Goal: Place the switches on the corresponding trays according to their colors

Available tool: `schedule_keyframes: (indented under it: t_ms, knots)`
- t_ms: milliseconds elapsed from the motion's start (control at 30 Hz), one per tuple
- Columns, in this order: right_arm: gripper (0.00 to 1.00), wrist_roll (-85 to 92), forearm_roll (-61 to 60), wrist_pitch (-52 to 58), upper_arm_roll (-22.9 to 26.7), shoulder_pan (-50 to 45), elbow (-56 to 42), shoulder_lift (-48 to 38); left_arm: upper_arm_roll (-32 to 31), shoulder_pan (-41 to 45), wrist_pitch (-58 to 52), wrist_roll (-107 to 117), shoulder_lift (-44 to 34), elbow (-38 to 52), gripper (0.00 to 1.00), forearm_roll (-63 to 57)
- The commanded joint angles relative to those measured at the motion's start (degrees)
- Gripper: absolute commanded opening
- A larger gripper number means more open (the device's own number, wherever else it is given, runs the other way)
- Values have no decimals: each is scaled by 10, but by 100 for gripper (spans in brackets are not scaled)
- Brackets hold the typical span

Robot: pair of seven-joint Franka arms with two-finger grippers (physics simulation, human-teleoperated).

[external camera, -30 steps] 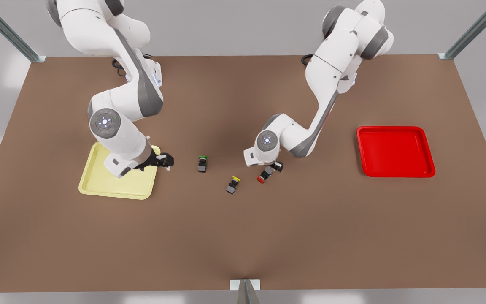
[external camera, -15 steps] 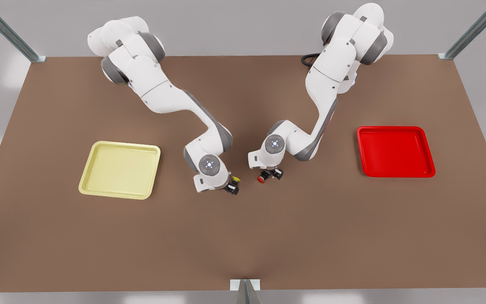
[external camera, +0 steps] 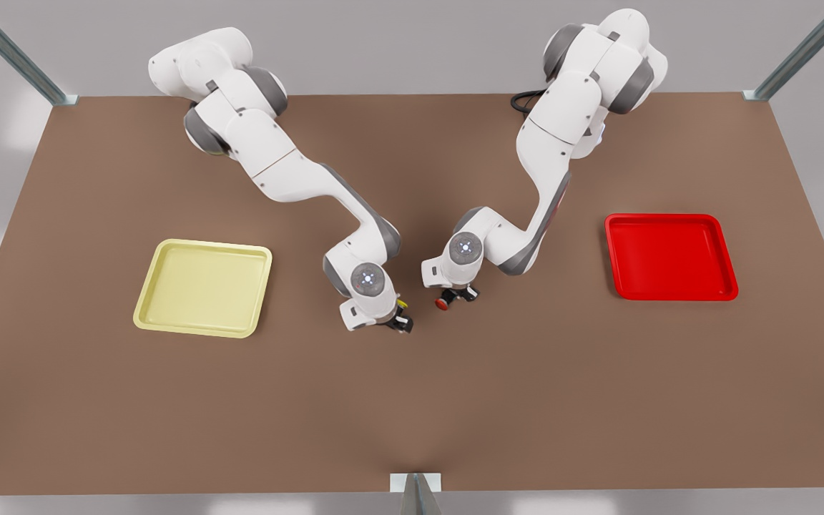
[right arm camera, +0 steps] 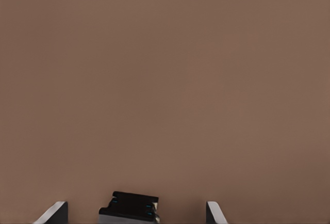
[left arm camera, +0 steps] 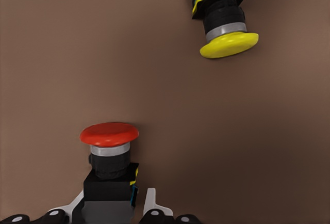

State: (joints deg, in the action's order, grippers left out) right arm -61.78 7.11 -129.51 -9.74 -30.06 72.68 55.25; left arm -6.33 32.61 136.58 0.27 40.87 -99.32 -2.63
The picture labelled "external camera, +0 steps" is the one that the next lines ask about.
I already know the pale yellow tray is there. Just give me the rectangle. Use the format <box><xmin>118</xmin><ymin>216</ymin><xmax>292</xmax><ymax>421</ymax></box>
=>
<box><xmin>133</xmin><ymin>239</ymin><xmax>273</xmax><ymax>339</ymax></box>

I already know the red tray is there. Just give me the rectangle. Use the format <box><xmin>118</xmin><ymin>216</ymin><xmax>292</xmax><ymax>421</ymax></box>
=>
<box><xmin>604</xmin><ymin>213</ymin><xmax>740</xmax><ymax>302</ymax></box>

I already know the silver frame post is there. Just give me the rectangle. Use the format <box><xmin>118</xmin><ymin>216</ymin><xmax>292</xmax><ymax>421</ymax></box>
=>
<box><xmin>391</xmin><ymin>473</ymin><xmax>443</xmax><ymax>515</ymax></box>
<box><xmin>742</xmin><ymin>0</ymin><xmax>824</xmax><ymax>102</ymax></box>
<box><xmin>0</xmin><ymin>0</ymin><xmax>79</xmax><ymax>107</ymax></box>

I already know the black cable loop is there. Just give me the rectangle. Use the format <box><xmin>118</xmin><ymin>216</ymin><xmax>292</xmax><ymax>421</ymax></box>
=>
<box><xmin>511</xmin><ymin>90</ymin><xmax>547</xmax><ymax>115</ymax></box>

